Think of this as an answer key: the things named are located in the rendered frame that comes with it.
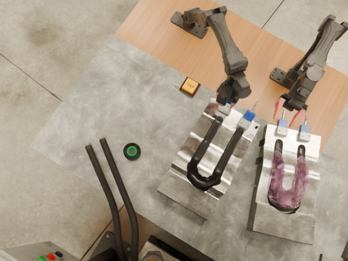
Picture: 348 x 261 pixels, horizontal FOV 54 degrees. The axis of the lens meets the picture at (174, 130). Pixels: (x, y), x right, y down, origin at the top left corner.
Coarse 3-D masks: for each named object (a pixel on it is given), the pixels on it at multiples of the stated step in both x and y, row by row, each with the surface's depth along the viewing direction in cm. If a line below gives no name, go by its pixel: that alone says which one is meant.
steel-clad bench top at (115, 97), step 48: (96, 96) 167; (144, 96) 168; (48, 144) 160; (96, 144) 161; (144, 144) 162; (144, 192) 156; (240, 192) 158; (336, 192) 160; (192, 240) 152; (240, 240) 153; (288, 240) 153; (336, 240) 154
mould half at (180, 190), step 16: (208, 112) 158; (208, 128) 156; (224, 128) 157; (192, 144) 152; (224, 144) 155; (240, 144) 155; (176, 160) 147; (208, 160) 149; (240, 160) 153; (176, 176) 153; (208, 176) 146; (224, 176) 147; (160, 192) 154; (176, 192) 151; (192, 192) 151; (208, 192) 151; (224, 192) 145; (192, 208) 149; (208, 208) 150
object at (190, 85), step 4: (188, 80) 167; (192, 80) 167; (184, 84) 167; (188, 84) 167; (192, 84) 167; (196, 84) 167; (184, 88) 166; (188, 88) 166; (192, 88) 166; (188, 92) 168; (192, 92) 166
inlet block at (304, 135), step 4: (304, 124) 162; (300, 128) 161; (304, 128) 160; (308, 128) 160; (300, 132) 158; (304, 132) 158; (308, 132) 160; (300, 136) 158; (304, 136) 158; (308, 136) 158; (300, 140) 160; (304, 140) 158; (308, 140) 157
